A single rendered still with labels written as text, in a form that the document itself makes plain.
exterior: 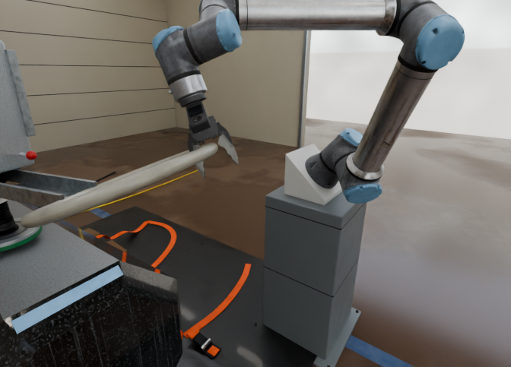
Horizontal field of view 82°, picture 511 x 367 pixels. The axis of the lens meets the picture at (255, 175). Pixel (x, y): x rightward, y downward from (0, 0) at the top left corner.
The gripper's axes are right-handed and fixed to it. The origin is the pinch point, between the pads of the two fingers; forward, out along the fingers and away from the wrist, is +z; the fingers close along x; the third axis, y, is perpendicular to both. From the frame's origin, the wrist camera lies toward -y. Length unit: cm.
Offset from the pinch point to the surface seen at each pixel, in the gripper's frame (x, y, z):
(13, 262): 80, 25, 7
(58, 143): 297, 522, -96
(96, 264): 52, 21, 18
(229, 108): -36, 598, -50
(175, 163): 7.0, -18.6, -6.4
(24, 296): 68, 7, 15
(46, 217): 32.2, -22.6, -5.8
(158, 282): 41, 33, 37
